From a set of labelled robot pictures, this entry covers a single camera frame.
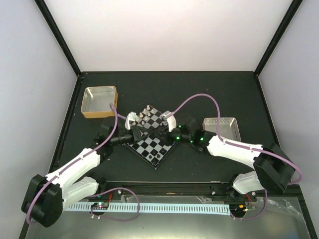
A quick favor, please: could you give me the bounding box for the left black frame post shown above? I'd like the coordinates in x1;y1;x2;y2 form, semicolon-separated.
34;0;82;77

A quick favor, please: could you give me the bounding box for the small green circuit board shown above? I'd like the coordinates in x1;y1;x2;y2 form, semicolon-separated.
92;202;109;210

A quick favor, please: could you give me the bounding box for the right black frame post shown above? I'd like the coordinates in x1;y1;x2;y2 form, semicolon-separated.
254;0;303;77

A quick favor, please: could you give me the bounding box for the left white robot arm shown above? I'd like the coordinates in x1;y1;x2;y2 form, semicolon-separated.
21;124;153;227

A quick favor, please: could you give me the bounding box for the right small circuit board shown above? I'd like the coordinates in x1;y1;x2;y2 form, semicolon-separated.
229;204;255;213

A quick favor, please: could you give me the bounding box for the light blue cable duct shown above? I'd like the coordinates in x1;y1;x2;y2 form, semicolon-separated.
65;202;230;216

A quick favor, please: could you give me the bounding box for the black white chess board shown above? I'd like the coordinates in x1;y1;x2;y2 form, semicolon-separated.
126;105;176;169

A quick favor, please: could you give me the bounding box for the gold metal tin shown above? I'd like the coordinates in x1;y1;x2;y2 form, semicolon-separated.
81;86;118;119

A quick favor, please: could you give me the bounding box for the pink metal tin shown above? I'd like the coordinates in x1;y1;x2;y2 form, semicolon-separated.
202;118;241;142

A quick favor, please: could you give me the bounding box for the black front rail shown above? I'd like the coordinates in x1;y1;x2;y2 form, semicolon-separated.
95;181;240;201

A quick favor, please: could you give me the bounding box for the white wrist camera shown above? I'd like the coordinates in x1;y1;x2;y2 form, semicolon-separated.
160;111;176;132
125;112;137;130

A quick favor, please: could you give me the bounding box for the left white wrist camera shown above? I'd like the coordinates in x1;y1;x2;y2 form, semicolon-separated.
125;112;137;130

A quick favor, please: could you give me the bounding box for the black frame post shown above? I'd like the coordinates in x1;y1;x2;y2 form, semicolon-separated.
254;0;303;77
34;0;82;77

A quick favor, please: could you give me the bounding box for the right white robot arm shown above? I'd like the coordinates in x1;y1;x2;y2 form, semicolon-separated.
151;117;296;201

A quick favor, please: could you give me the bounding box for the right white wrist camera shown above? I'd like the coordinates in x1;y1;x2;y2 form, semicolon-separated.
160;111;176;132

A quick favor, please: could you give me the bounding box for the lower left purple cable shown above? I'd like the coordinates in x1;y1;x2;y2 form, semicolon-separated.
91;187;142;222

